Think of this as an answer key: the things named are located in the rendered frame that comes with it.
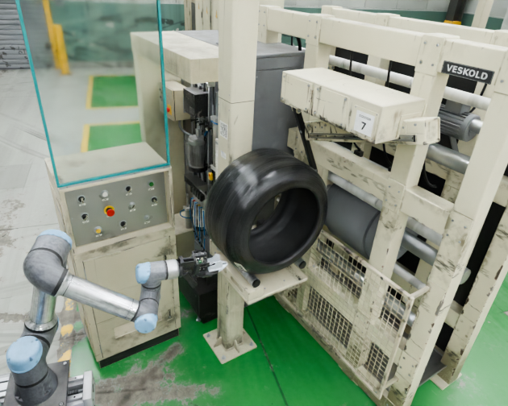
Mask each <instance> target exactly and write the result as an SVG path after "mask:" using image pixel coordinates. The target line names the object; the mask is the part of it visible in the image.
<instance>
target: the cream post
mask: <svg viewBox="0 0 508 406"><path fill-rule="evenodd" d="M258 16H259V0H219V147H218V176H219V174H220V173H221V172H222V171H223V170H224V169H225V168H226V167H227V166H228V165H229V164H230V163H231V162H233V161H234V160H236V159H237V158H239V157H240V156H242V155H244V154H246V153H248V152H250V151H252V130H253V114H254V97H255V80H256V49H257V32H258ZM220 120H221V121H222V122H224V123H226V124H227V139H225V138H224V137H223V136H221V135H220ZM221 151H223V152H224V153H225V154H226V159H224V158H223V157H222V156H221ZM243 323H244V300H243V298H242V297H241V296H240V295H239V293H238V292H237V291H236V290H235V289H234V288H233V287H232V286H231V285H230V283H229V282H228V281H227V280H226V278H225V277H224V276H223V275H222V273H221V272H218V329H217V330H218V333H217V338H219V337H221V338H222V345H223V347H224V348H225V349H226V350H228V349H229V348H231V347H233V346H234V342H235V340H236V341H237V344H240V343H241V342H242V340H243Z"/></svg>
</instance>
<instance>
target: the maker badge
mask: <svg viewBox="0 0 508 406"><path fill-rule="evenodd" d="M441 73H445V74H448V75H452V76H455V77H461V78H464V79H468V80H472V81H478V82H481V83H485V84H488V85H491V82H492V80H493V75H494V73H495V71H491V70H487V69H483V68H477V67H473V66H469V65H465V64H458V63H454V62H451V61H446V60H445V61H444V62H443V67H442V69H441Z"/></svg>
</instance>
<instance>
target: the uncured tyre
mask: <svg viewBox="0 0 508 406"><path fill-rule="evenodd" d="M280 193H281V198H280V200H279V202H278V204H277V207H276V208H275V210H274V211H273V213H272V214H271V215H270V216H269V218H268V219H267V220H266V221H264V222H263V223H262V224H260V225H259V226H258V227H256V228H254V229H252V226H253V224H254V221H255V220H256V218H257V216H258V214H259V213H260V211H261V210H262V209H263V208H264V207H265V206H266V205H267V204H268V203H269V202H270V201H271V200H272V199H273V198H274V197H275V196H277V195H278V194H280ZM327 201H328V197H327V187H326V185H325V183H324V181H323V179H322V177H321V176H320V175H319V174H318V173H317V172H316V171H315V170H314V169H313V168H312V167H311V166H309V165H308V164H305V163H304V162H302V161H301V160H299V159H297V158H295V157H294V156H292V155H291V154H289V153H287V152H285V151H282V150H277V149H272V148H262V149H257V150H254V151H250V152H248V153H246V154H244V155H242V156H240V157H239V158H237V159H235V160H234V161H233V162H231V163H230V164H229V165H228V166H227V167H226V168H225V169H224V170H223V171H222V172H221V173H220V175H219V176H218V178H217V179H216V181H215V182H214V183H213V185H212V187H211V189H210V192H209V194H208V197H207V199H206V205H205V212H204V218H205V224H206V229H207V232H208V234H209V236H210V239H211V241H212V242H213V243H214V244H215V245H216V246H217V248H219V249H220V250H221V252H222V253H223V254H224V255H225V256H226V257H227V258H228V260H229V261H230V262H231V263H232V264H233V265H234V266H236V265H235V264H234V263H238V264H241V265H242V267H243V268H244V269H245V270H246V272H247V273H251V274H266V273H270V272H274V271H279V270H281V269H283V268H285V267H288V266H289V265H291V264H292V263H294V262H296V261H297V260H298V259H300V258H301V257H302V256H303V255H304V254H305V253H306V252H307V251H308V250H309V249H310V248H311V246H312V245H313V244H314V242H315V240H316V239H317V237H318V236H319V234H320V232H321V230H322V228H323V225H324V222H325V220H326V216H327ZM236 267H237V266H236ZM242 271H244V270H242Z"/></svg>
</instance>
